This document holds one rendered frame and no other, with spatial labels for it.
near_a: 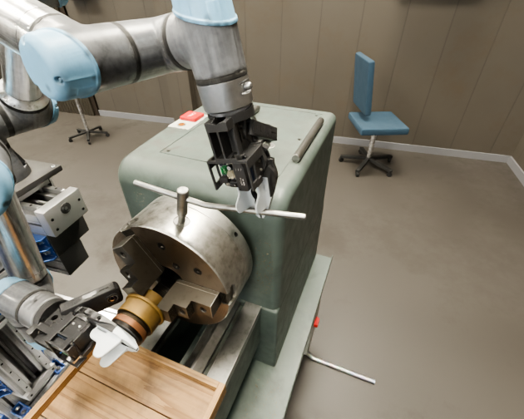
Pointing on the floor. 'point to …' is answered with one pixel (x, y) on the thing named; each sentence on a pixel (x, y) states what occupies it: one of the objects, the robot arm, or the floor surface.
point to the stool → (86, 126)
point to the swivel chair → (363, 81)
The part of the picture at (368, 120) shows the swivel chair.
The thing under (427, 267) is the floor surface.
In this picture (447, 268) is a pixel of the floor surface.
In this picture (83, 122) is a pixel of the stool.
